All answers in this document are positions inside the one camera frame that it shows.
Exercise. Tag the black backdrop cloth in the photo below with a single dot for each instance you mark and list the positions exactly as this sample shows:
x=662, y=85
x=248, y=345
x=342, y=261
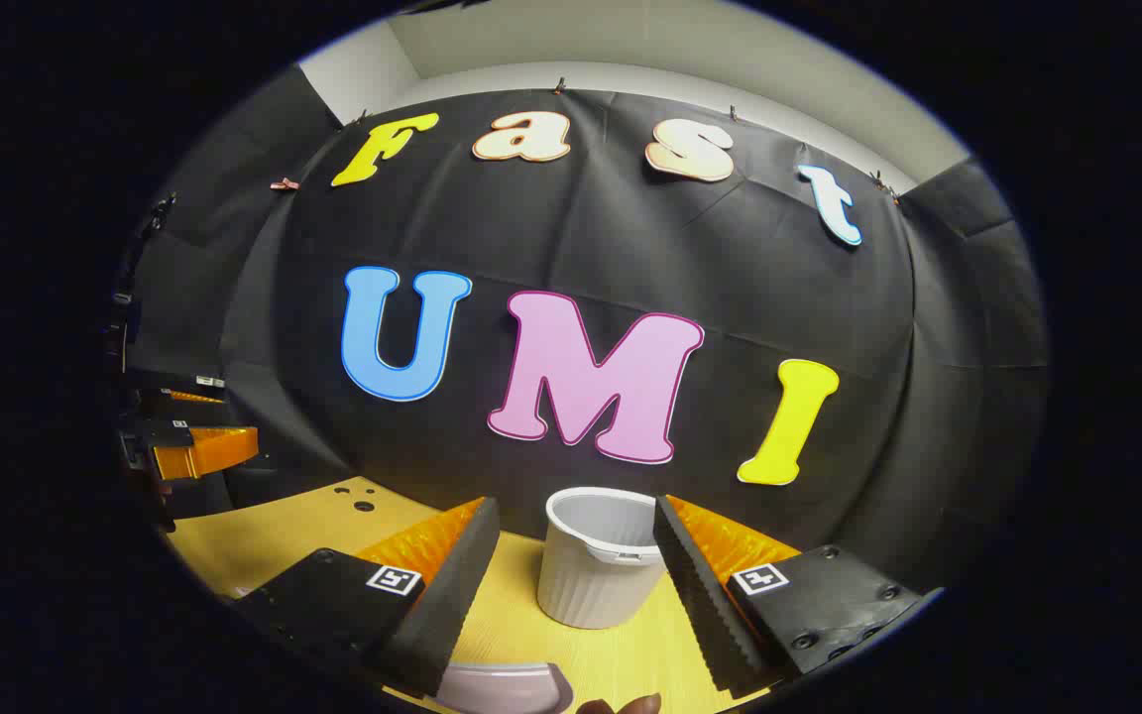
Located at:
x=730, y=297

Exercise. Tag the white ribbed garbage bin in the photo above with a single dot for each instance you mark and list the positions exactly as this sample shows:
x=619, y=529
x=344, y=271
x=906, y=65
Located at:
x=591, y=595

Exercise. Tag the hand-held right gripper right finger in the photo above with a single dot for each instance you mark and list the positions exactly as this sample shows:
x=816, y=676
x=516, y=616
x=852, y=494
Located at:
x=705, y=605

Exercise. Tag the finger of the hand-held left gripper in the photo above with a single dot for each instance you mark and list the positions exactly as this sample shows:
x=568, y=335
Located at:
x=189, y=397
x=204, y=451

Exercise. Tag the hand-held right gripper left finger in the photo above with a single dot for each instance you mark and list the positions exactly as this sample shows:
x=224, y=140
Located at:
x=452, y=595

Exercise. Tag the lilac plastic dustpan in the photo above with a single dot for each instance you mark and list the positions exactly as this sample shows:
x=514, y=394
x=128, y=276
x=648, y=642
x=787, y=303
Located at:
x=502, y=689

